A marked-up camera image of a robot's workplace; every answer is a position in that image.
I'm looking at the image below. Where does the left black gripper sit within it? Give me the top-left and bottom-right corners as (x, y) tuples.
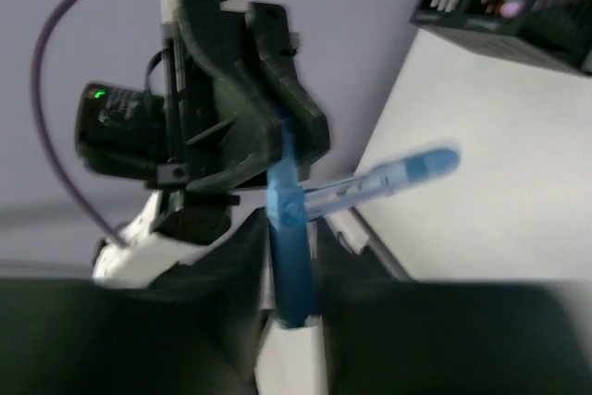
(154, 0), (330, 192)

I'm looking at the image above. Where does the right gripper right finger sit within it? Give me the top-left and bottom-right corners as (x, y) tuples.
(314, 223), (591, 394)

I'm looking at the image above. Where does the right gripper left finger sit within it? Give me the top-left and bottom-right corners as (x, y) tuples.
(1, 210), (267, 394)

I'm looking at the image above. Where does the blue highlighter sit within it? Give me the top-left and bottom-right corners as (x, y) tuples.
(266, 110), (461, 329)

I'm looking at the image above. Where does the purple highlighter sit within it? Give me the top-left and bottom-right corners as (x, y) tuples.
(499, 1), (524, 19)

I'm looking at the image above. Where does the pink highlighter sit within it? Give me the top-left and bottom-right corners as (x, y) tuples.
(481, 0), (505, 16)

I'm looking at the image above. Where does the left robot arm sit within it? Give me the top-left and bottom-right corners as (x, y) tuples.
(75, 0), (330, 288)

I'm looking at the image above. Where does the black slotted organizer box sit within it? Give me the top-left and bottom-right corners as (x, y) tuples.
(411, 0), (591, 76)

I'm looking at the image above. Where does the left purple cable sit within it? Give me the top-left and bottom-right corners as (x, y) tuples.
(30, 0), (161, 248)

